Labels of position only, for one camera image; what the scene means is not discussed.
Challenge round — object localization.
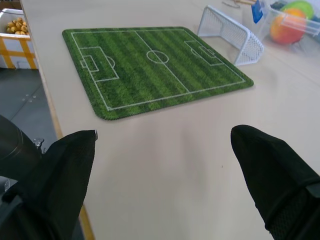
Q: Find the orange toy fruit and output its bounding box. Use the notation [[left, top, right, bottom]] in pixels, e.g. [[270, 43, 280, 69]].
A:
[[269, 7, 308, 45]]

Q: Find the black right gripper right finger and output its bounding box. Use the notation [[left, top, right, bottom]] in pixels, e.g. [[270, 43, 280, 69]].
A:
[[230, 124, 320, 240]]

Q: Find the white miniature soccer goal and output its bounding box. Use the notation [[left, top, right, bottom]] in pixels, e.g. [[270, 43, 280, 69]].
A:
[[197, 5, 265, 67]]

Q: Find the black robot leg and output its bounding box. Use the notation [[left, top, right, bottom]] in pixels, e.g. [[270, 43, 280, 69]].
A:
[[0, 114, 45, 181]]

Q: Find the white yellow-taped crate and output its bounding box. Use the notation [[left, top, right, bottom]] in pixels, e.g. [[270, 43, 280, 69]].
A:
[[0, 8, 40, 70]]

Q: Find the blue box clip handle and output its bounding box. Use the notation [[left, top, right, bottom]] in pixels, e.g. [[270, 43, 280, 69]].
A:
[[251, 0, 266, 25]]

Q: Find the green toy fruit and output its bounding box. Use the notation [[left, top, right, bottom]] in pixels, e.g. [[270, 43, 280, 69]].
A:
[[279, 0, 314, 20]]

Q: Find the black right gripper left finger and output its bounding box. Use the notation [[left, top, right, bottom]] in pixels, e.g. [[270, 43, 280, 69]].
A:
[[0, 129, 99, 240]]

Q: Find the clear plastic storage box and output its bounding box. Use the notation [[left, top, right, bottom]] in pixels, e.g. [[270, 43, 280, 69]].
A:
[[251, 0, 320, 61]]

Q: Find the green soccer field mat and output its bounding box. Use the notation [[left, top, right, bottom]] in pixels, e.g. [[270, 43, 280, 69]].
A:
[[61, 25, 255, 122]]

